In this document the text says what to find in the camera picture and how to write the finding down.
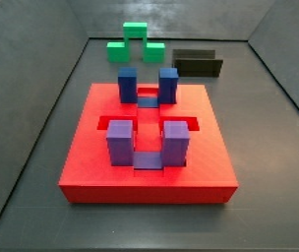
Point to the green arch-shaped block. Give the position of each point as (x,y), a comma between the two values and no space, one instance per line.
(137,44)

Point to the purple U-shaped block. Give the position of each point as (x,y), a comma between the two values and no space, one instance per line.
(152,147)

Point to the black angle bracket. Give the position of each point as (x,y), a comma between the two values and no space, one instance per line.
(197,63)

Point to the dark blue U-shaped block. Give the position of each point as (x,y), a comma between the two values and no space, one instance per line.
(148,97)

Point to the red slotted board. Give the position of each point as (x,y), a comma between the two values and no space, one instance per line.
(90,180)

